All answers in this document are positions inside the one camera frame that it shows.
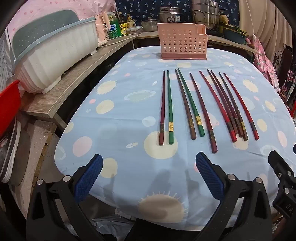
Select red plastic basin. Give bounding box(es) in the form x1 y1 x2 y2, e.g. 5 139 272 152
0 80 21 138

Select dark metal chair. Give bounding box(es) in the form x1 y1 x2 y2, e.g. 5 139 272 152
273 48 295 101

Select pink electric kettle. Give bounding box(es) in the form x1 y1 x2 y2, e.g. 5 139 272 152
95 13 110 46

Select teal plastic basin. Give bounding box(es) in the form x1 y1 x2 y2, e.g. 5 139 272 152
223 27 247 45

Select dark red black-tipped chopstick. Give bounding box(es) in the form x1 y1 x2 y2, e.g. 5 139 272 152
158 70 166 146

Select green detergent bottle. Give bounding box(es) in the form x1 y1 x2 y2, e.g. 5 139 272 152
107 11 122 39

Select white dish drainer blue rim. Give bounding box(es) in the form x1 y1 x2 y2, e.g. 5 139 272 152
10 9 99 94

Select small steel pot with lid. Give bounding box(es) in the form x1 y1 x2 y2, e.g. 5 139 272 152
141 17 160 32

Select dark brown chopstick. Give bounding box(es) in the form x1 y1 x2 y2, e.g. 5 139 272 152
218 72 249 141
206 69 238 135
210 70 244 138

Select stacked steel steamer pot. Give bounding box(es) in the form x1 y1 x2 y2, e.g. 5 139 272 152
191 0 221 31

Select pink floral cloth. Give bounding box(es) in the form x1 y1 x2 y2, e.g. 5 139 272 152
253 34 279 90

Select beige curtain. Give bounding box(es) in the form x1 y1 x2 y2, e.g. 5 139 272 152
239 0 295 68

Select bright red chopstick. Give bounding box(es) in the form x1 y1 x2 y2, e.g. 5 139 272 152
199 70 238 143
223 72 260 141

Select pink perforated utensil basket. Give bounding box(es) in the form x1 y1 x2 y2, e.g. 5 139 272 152
157 23 208 61

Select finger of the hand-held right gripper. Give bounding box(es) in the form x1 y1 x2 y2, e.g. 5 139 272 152
268 150 296 190

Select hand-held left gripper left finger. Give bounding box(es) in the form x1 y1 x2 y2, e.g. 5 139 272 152
26 153 109 241

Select white power cable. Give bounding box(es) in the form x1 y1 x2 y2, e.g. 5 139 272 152
97 32 139 49

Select clear food container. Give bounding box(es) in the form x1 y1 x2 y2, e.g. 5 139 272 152
126 26 143 36

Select blue planet-print tablecloth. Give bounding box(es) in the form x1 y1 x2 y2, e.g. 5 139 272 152
54 45 296 232

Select pink dotted cloth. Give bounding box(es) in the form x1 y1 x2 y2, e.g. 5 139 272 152
6 0 116 45

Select grey stacked pans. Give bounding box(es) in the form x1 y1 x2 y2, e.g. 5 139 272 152
0 118 31 186

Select green chopstick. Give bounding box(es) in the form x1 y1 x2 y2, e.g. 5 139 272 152
167 70 174 145
177 68 205 137

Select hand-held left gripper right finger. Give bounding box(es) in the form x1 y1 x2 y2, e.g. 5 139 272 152
195 152 273 241

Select blue patterned wall cloth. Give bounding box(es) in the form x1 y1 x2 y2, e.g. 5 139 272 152
115 0 240 26

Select grey wooden side counter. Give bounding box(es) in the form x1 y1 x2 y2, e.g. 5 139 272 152
22 32 142 130

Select steel rice cooker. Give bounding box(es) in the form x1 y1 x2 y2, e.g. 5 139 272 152
158 6 184 24

